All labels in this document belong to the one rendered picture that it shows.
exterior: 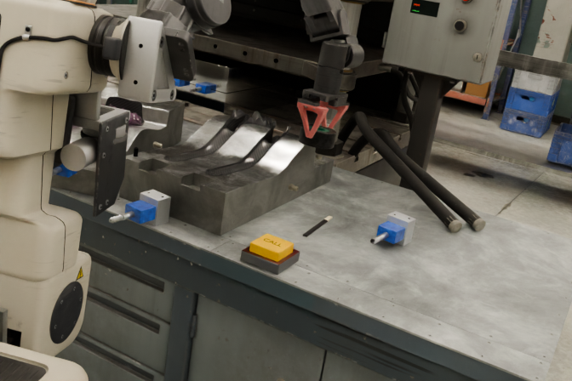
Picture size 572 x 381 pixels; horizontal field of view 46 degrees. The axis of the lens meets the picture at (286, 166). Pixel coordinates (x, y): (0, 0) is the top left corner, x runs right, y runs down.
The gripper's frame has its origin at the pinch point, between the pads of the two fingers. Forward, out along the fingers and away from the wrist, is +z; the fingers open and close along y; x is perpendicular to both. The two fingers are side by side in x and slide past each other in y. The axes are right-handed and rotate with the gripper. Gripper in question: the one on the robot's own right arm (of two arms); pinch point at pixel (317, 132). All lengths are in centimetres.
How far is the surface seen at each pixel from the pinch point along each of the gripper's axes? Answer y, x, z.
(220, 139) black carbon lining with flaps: -3.5, 22.7, 7.6
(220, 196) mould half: -28.7, 4.2, 11.1
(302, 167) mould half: 3.4, 3.7, 9.9
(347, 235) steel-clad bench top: -7.3, -14.7, 17.9
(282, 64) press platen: 51, 40, -6
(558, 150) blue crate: 354, -12, 45
